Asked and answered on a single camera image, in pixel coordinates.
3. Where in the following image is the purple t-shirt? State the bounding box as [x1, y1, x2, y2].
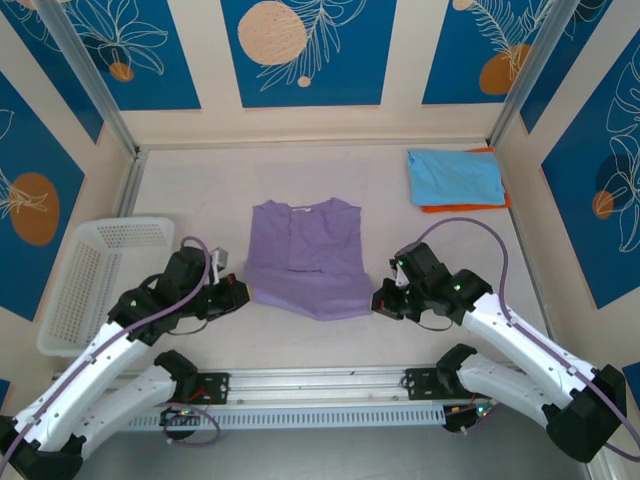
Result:
[243, 197, 374, 321]

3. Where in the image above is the white perforated plastic basket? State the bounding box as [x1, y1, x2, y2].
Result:
[37, 215, 176, 359]

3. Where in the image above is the orange folded t-shirt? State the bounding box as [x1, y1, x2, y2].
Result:
[418, 145, 512, 215]

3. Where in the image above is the light blue folded t-shirt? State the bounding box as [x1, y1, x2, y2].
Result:
[405, 148, 506, 207]

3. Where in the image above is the small circuit board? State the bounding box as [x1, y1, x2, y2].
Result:
[442, 402, 496, 434]
[159, 405, 206, 429]

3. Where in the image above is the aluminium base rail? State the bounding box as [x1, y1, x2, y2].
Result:
[42, 362, 594, 411]

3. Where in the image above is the aluminium table edge rail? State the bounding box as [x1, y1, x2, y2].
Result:
[115, 149, 149, 219]

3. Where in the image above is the white slotted cable duct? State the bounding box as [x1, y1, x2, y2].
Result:
[119, 405, 451, 432]

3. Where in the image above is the blue floral wall panel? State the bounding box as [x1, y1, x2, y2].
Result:
[0, 69, 86, 321]
[421, 0, 556, 106]
[541, 47, 640, 311]
[519, 0, 640, 135]
[0, 9, 105, 146]
[221, 0, 399, 109]
[47, 0, 202, 112]

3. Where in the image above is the aluminium frame post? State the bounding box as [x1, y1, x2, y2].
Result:
[34, 0, 146, 161]
[487, 0, 584, 149]

